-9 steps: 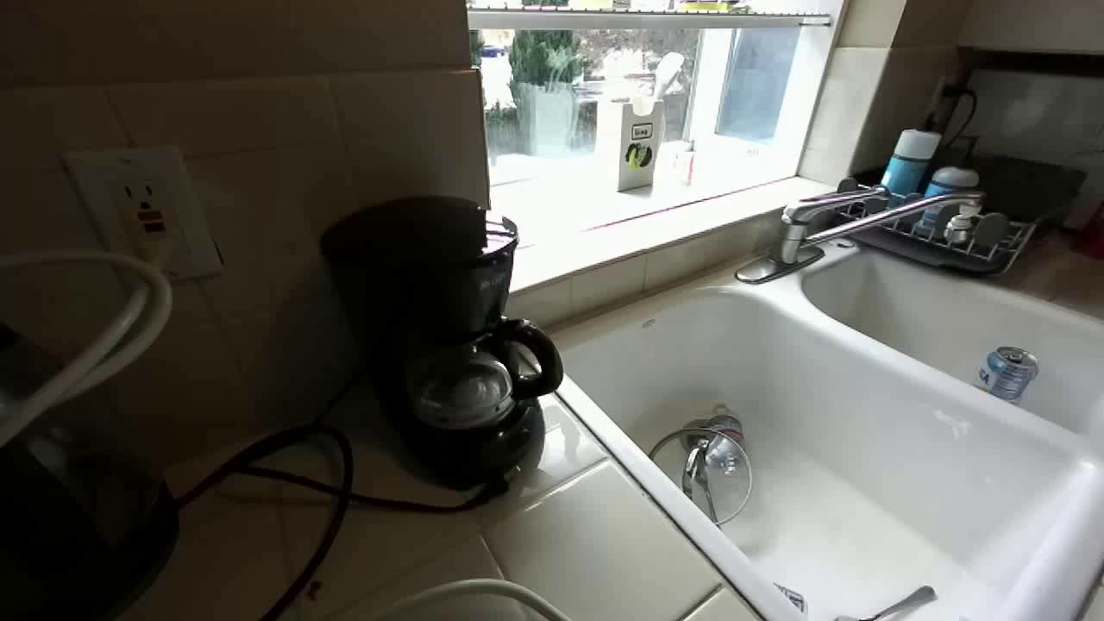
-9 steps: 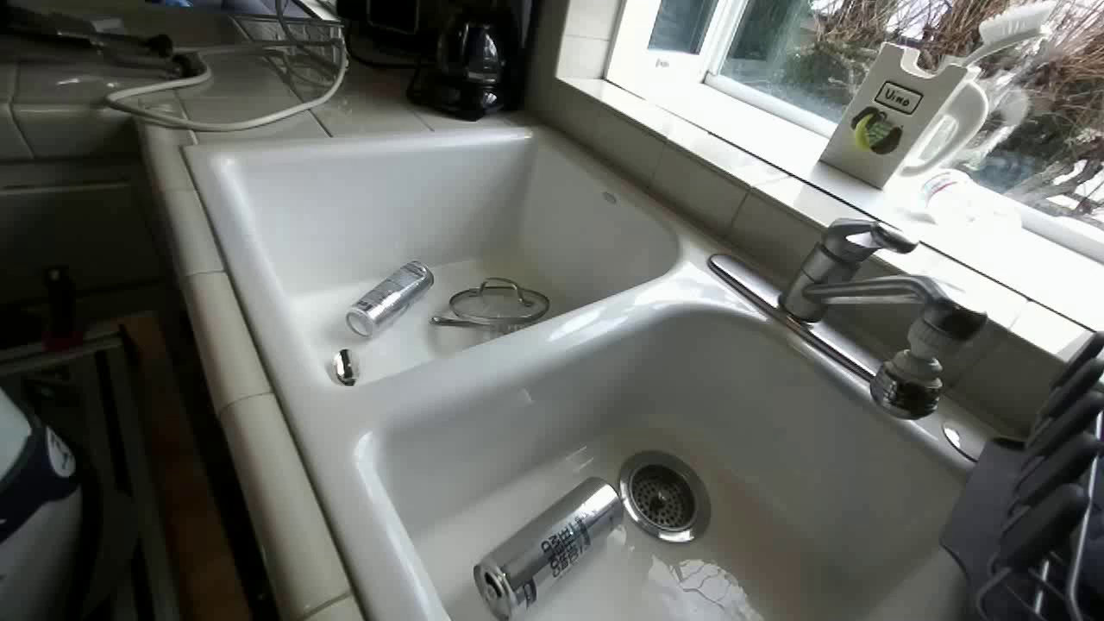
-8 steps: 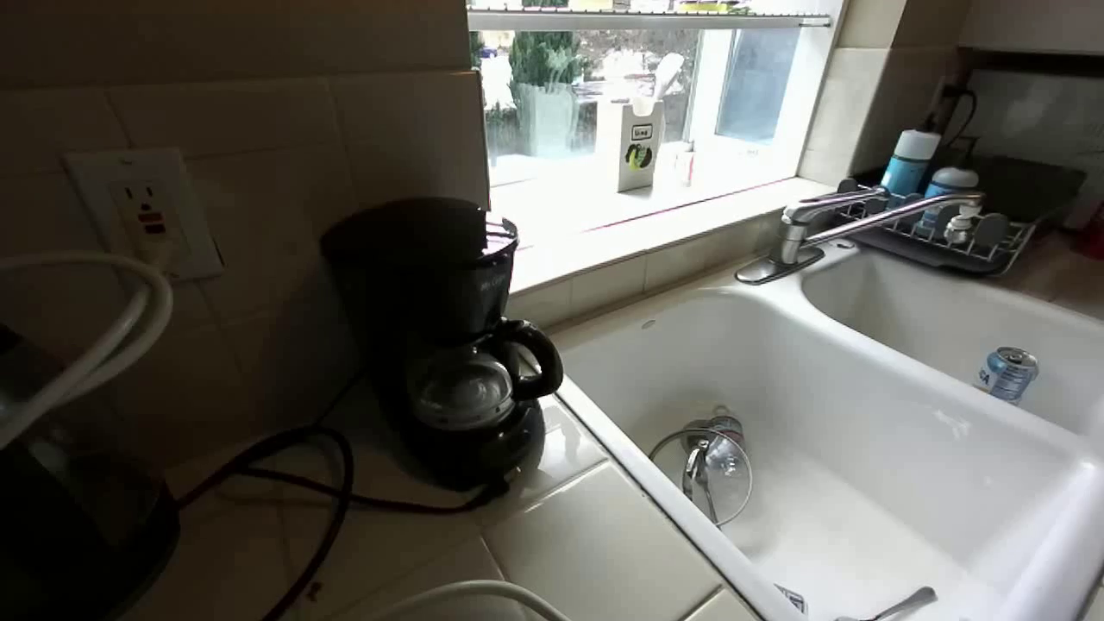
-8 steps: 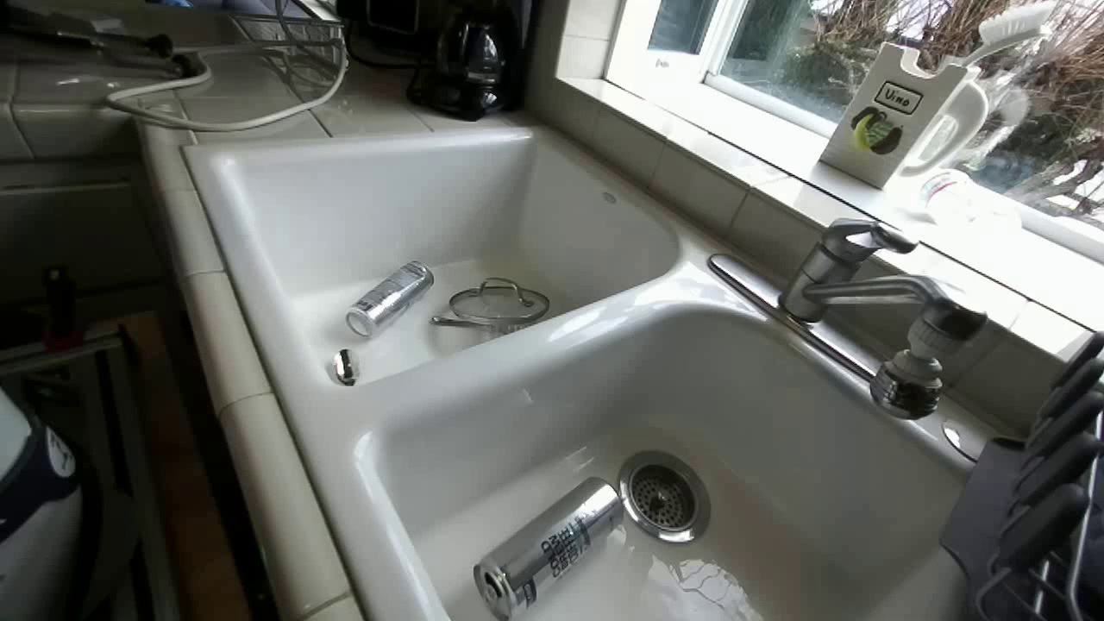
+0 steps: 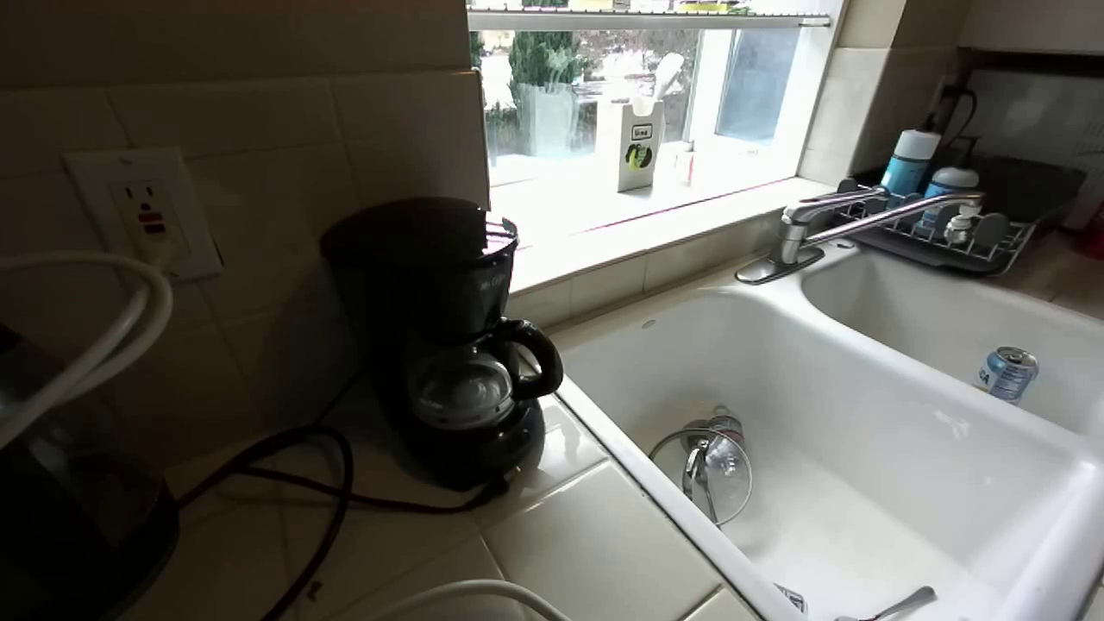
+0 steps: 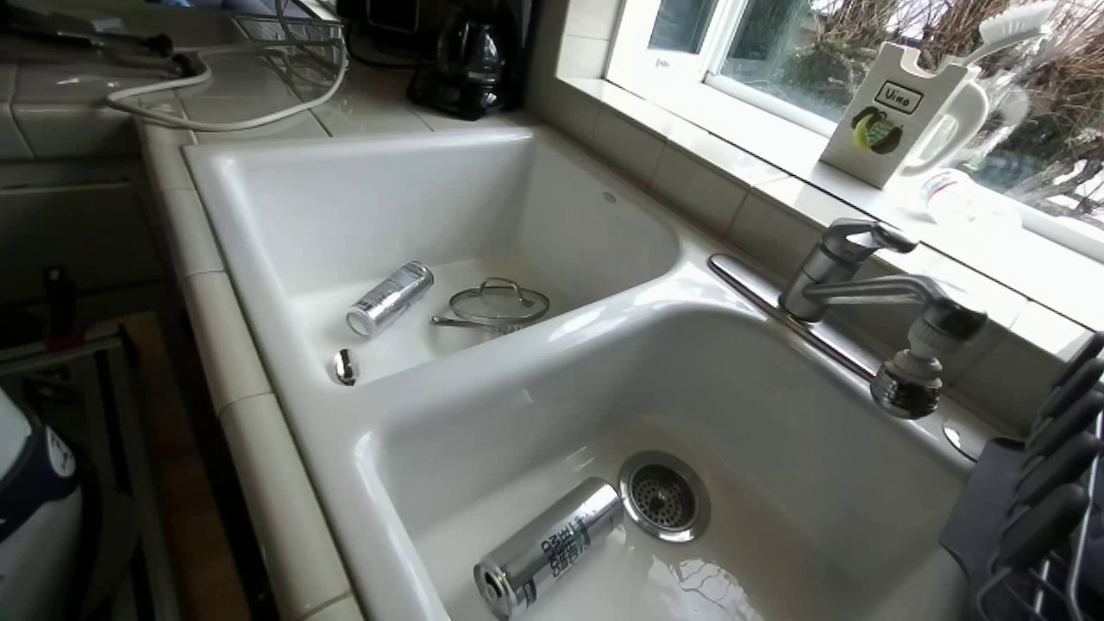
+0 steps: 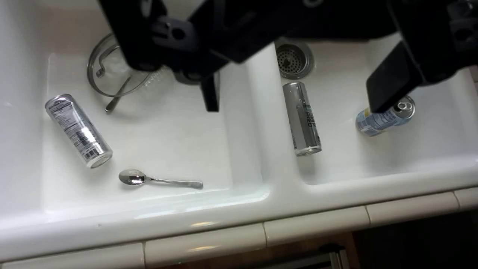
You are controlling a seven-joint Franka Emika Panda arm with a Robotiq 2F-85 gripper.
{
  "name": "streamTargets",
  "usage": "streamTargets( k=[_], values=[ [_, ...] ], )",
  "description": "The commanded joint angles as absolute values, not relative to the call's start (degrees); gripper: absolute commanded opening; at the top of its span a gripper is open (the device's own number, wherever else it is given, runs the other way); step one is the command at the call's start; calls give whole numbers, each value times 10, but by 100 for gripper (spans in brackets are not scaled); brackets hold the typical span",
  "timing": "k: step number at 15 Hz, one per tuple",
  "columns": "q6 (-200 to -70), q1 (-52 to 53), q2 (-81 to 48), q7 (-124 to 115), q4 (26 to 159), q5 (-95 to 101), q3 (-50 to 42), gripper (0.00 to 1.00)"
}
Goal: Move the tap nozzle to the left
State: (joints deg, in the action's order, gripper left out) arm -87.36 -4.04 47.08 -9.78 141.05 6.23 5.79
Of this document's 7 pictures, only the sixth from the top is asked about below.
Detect small metal sink stopper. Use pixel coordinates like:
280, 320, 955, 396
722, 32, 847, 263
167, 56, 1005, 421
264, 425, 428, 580
329, 347, 363, 389

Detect silver can with black print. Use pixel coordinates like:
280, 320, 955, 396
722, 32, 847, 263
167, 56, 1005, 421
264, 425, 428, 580
471, 477, 629, 621

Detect chrome tap spout with nozzle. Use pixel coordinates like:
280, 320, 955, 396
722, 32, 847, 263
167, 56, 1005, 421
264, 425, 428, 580
817, 274, 990, 421

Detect black cable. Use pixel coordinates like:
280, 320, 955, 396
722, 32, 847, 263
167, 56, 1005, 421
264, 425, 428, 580
0, 9, 213, 82

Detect white double basin sink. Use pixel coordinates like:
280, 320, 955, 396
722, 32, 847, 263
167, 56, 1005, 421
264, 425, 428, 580
184, 121, 982, 621

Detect wire dish basket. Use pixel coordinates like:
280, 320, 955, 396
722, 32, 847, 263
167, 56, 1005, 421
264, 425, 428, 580
223, 0, 351, 98

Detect white window frame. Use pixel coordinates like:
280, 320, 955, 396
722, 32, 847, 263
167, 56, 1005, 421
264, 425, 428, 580
557, 0, 1104, 339

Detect black dish rack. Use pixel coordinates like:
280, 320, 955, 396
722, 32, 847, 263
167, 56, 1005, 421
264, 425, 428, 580
940, 327, 1104, 621

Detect black coffee maker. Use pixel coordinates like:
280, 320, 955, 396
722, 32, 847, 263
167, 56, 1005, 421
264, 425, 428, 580
403, 0, 525, 125

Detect white and dark appliance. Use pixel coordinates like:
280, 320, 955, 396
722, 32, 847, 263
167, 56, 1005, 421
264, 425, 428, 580
0, 387, 87, 621

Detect plain silver can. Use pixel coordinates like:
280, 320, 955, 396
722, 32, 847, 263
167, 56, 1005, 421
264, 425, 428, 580
342, 260, 437, 341

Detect metal sink drain ring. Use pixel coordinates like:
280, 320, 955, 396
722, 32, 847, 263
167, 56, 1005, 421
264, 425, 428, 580
428, 274, 557, 339

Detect metal drain strainer basket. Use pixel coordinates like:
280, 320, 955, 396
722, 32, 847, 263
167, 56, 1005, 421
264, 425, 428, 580
613, 450, 716, 548

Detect chrome tap body with lever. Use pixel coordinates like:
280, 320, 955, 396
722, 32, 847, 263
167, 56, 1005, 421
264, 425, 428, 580
781, 219, 921, 320

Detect white box with green circle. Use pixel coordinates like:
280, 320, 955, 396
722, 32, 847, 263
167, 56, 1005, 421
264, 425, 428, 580
816, 42, 971, 194

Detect white cable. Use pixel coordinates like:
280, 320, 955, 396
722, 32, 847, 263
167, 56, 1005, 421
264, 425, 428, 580
105, 42, 351, 136

